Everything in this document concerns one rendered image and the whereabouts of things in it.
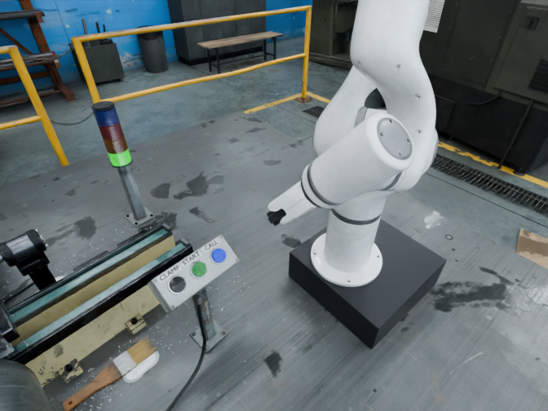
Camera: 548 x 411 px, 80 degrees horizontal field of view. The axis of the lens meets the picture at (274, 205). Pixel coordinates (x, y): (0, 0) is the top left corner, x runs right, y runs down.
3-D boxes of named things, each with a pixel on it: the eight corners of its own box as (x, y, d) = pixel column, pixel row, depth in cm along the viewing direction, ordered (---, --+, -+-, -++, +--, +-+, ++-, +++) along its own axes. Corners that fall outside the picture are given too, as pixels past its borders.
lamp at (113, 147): (112, 156, 98) (108, 143, 95) (103, 149, 101) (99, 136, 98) (131, 149, 101) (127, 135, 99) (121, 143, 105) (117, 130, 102)
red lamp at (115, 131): (108, 143, 95) (103, 128, 92) (99, 136, 98) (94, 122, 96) (127, 135, 99) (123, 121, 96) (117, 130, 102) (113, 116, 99)
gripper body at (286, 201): (329, 154, 57) (295, 179, 67) (291, 178, 51) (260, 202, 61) (353, 189, 57) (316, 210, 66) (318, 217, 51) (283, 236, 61)
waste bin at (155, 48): (163, 64, 548) (155, 24, 511) (174, 70, 525) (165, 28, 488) (140, 69, 529) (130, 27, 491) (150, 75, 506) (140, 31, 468)
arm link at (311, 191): (333, 147, 55) (323, 155, 58) (300, 167, 50) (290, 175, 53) (362, 187, 55) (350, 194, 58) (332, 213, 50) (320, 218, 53)
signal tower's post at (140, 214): (135, 227, 114) (95, 112, 88) (124, 218, 118) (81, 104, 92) (156, 217, 119) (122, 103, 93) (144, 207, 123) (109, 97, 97)
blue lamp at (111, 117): (103, 128, 92) (98, 112, 90) (94, 122, 96) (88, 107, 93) (123, 121, 96) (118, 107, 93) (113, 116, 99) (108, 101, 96)
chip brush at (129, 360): (69, 418, 68) (68, 417, 68) (61, 399, 71) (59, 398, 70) (158, 350, 80) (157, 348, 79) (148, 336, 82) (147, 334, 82)
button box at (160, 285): (166, 314, 64) (172, 311, 60) (146, 284, 64) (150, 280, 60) (232, 264, 74) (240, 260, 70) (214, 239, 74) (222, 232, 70)
